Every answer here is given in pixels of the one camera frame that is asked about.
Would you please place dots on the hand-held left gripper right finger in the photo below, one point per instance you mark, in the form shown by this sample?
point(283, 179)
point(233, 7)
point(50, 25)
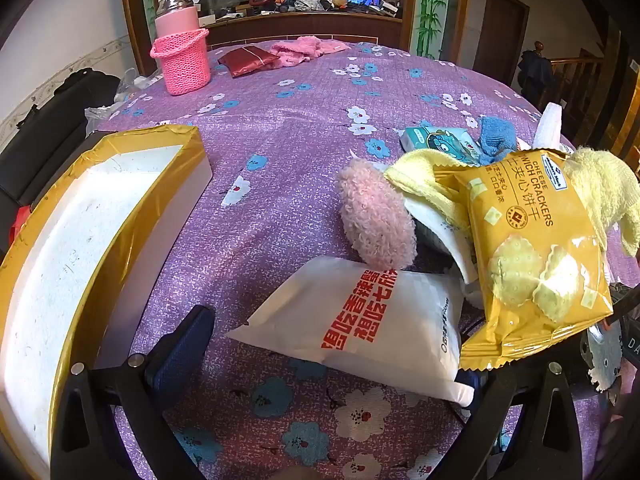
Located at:
point(550, 410)

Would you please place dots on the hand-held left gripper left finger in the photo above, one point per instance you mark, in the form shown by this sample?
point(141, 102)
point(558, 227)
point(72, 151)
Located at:
point(182, 350)

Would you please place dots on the yellow cracker packet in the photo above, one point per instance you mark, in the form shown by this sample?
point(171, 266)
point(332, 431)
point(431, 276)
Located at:
point(525, 250)

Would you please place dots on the gold-edged white foam box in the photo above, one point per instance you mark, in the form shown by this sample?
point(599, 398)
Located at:
point(75, 240)

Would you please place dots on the cream fluffy towel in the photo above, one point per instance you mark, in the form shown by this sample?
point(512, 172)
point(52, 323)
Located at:
point(605, 190)

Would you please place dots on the white snack packet red print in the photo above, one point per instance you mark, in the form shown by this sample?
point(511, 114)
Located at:
point(380, 320)

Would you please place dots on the white plastic packet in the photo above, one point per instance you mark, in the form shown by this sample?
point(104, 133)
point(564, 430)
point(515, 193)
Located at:
point(440, 235)

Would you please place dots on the pink fluffy pad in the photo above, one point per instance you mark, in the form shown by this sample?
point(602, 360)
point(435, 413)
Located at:
point(375, 215)

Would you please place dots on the blue cloth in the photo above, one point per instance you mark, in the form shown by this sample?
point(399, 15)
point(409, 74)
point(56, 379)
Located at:
point(497, 135)

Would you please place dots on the teal tissue packet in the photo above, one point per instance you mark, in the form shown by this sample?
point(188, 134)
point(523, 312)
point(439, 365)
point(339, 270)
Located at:
point(435, 142)

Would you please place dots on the purple floral tablecloth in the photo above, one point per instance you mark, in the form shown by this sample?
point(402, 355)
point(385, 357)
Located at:
point(300, 160)

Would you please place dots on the white crumpled paper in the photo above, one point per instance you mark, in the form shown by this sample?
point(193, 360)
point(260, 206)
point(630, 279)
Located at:
point(549, 125)

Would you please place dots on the black sofa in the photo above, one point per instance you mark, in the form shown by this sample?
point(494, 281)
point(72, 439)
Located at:
point(50, 125)

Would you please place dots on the clear plastic bag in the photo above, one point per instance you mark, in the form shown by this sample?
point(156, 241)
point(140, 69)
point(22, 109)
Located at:
point(130, 90)

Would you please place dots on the wooden stair railing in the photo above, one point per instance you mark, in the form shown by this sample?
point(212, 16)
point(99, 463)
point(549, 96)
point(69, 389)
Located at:
point(580, 75)

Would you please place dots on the pink knitted cup holder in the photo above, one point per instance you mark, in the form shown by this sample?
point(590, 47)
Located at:
point(181, 65)

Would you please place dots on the dark jacket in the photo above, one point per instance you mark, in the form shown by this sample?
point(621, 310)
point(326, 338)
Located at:
point(536, 75)

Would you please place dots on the dark red pouch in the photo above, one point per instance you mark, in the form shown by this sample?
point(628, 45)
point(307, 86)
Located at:
point(247, 60)

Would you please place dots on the pink fluffy cloth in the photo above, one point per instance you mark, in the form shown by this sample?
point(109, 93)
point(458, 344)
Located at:
point(305, 49)

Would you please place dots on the pink bottle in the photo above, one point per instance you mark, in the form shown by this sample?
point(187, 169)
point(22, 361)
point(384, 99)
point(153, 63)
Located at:
point(176, 20)

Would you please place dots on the brown wooden door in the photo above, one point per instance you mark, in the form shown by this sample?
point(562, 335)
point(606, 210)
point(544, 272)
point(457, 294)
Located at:
point(500, 35)

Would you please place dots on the wood-framed glass partition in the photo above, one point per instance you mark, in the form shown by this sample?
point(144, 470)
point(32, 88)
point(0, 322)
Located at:
point(430, 5)

